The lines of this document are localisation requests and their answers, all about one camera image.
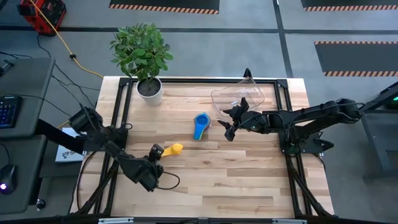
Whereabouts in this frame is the silver metal bracket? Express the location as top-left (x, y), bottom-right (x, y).
top-left (98, 217), bottom-right (135, 224)
top-left (272, 218), bottom-right (308, 224)

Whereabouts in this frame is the yellow measuring cup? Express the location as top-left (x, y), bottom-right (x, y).
top-left (160, 142), bottom-right (184, 158)

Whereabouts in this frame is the black slanted bar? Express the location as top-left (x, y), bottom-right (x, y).
top-left (34, 119), bottom-right (88, 156)

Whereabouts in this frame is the white printed booklet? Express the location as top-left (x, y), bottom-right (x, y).
top-left (55, 126), bottom-right (89, 164)

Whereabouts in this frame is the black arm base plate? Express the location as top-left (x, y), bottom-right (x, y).
top-left (278, 129), bottom-right (324, 155)
top-left (83, 136), bottom-right (129, 154)

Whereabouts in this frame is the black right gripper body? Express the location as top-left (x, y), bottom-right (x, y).
top-left (224, 96), bottom-right (271, 142)

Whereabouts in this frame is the grey desk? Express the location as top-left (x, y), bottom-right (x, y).
top-left (0, 57), bottom-right (56, 139)
top-left (0, 135), bottom-right (47, 215)

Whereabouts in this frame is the green potted plant white pot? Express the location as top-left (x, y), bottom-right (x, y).
top-left (109, 22), bottom-right (174, 106)

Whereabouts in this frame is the large dark blue measuring cup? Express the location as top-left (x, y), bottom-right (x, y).
top-left (192, 111), bottom-right (213, 141)

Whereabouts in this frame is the black aluminium table frame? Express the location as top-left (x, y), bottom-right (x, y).
top-left (70, 76), bottom-right (335, 218)

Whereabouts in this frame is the yellow floor cable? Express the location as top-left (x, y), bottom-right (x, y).
top-left (29, 0), bottom-right (104, 79)

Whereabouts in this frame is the black computer mouse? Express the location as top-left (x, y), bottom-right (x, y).
top-left (0, 164), bottom-right (18, 195)

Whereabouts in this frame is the black metal stand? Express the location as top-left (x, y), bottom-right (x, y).
top-left (357, 81), bottom-right (398, 183)

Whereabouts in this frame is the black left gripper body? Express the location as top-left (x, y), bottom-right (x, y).
top-left (124, 154), bottom-right (165, 192)

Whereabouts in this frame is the black hazard-striped floor mat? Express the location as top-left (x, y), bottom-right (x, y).
top-left (313, 40), bottom-right (398, 78)
top-left (108, 0), bottom-right (220, 16)
top-left (300, 0), bottom-right (398, 12)

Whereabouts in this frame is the red tool case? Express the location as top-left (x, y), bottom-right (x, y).
top-left (17, 0), bottom-right (67, 36)

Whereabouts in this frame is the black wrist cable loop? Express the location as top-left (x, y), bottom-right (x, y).
top-left (156, 170), bottom-right (182, 191)

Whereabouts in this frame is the black keyboard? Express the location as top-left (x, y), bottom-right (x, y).
top-left (0, 95), bottom-right (24, 130)

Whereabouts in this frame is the small black gadget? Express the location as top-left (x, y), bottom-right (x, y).
top-left (0, 59), bottom-right (16, 77)

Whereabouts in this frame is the clear plastic basket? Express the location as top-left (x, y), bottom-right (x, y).
top-left (210, 77), bottom-right (266, 121)

